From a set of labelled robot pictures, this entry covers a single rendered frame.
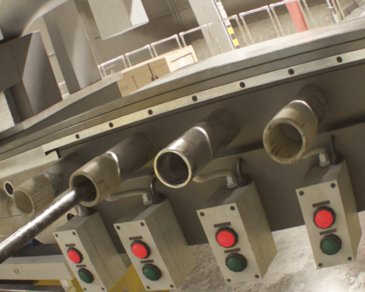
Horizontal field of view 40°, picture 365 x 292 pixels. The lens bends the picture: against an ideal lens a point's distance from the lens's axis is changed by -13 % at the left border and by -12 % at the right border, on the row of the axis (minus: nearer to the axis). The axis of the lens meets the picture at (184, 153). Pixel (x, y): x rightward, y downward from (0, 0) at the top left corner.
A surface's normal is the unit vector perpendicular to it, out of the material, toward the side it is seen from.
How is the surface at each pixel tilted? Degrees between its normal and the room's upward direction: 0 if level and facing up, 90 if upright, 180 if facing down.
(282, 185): 90
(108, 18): 90
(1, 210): 90
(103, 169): 64
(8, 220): 90
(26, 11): 144
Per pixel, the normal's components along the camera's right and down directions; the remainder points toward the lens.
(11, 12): -0.07, 0.88
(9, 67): 0.83, -0.21
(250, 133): -0.43, 0.36
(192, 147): 0.49, -0.68
